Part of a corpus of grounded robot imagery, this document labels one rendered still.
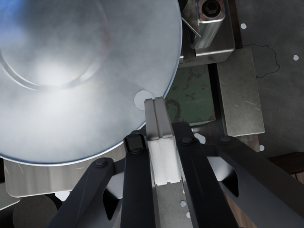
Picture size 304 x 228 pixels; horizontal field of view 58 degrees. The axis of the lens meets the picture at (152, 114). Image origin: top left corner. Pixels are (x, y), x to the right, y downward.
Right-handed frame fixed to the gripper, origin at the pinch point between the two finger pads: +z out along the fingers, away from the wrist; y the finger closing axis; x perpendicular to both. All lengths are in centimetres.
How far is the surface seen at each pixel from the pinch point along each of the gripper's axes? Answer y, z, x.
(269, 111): 44, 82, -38
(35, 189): -14.3, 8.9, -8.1
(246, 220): 18, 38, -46
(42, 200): -49, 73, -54
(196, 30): 5.8, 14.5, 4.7
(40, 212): -50, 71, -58
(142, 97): -1.2, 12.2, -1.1
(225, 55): 11.5, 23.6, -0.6
